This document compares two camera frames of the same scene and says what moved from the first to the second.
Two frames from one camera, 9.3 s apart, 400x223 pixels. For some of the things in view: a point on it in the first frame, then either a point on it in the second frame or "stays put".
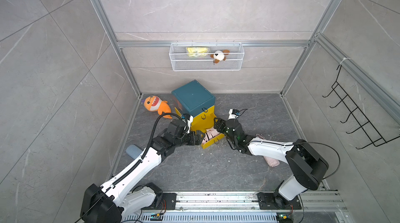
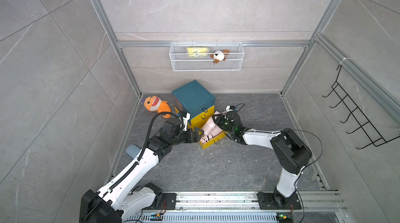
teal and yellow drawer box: x=194 y=99 stays put
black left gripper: x=197 y=140 stays put
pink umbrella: x=272 y=162 to x=211 y=126
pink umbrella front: x=209 y=134 stays put
